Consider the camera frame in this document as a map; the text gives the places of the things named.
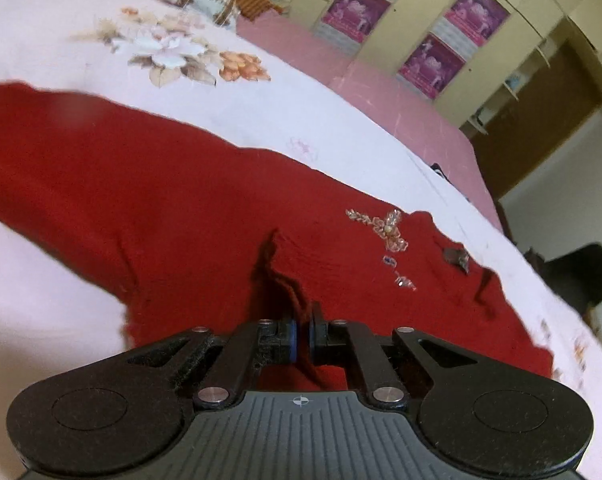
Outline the red embellished knit sweater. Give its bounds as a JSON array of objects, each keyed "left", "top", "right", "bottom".
[{"left": 0, "top": 84, "right": 552, "bottom": 377}]

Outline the white floral bed sheet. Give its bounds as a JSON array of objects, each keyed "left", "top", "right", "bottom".
[{"left": 0, "top": 0, "right": 602, "bottom": 479}]

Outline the black backpack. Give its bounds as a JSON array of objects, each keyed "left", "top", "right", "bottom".
[{"left": 524, "top": 243, "right": 602, "bottom": 315}]

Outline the black white striped cloth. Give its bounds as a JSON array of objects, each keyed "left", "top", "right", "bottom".
[{"left": 430, "top": 162, "right": 447, "bottom": 180}]

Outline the pink checked bed cover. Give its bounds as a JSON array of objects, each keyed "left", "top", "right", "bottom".
[{"left": 237, "top": 11, "right": 502, "bottom": 229}]

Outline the brown wooden door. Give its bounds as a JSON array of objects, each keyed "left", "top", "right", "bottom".
[{"left": 468, "top": 41, "right": 602, "bottom": 201}]

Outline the lower right purple poster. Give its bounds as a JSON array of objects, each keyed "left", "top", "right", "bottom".
[{"left": 397, "top": 34, "right": 466, "bottom": 101}]

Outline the purple poster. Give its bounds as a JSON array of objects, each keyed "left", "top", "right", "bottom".
[
  {"left": 397, "top": 34, "right": 466, "bottom": 101},
  {"left": 314, "top": 0, "right": 390, "bottom": 55},
  {"left": 440, "top": 0, "right": 510, "bottom": 61}
]

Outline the cream corner shelf unit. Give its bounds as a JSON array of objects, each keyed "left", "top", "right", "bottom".
[{"left": 460, "top": 38, "right": 560, "bottom": 140}]

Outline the cream wardrobe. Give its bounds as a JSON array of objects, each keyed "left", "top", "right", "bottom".
[{"left": 280, "top": 0, "right": 602, "bottom": 125}]

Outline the upper right purple poster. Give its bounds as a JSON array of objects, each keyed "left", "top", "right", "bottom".
[{"left": 440, "top": 0, "right": 510, "bottom": 61}]

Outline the lower left purple poster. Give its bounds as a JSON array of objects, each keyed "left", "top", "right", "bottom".
[{"left": 314, "top": 0, "right": 390, "bottom": 55}]

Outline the orange brown patterned pillow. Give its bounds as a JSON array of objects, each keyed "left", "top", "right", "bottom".
[{"left": 235, "top": 0, "right": 286, "bottom": 22}]

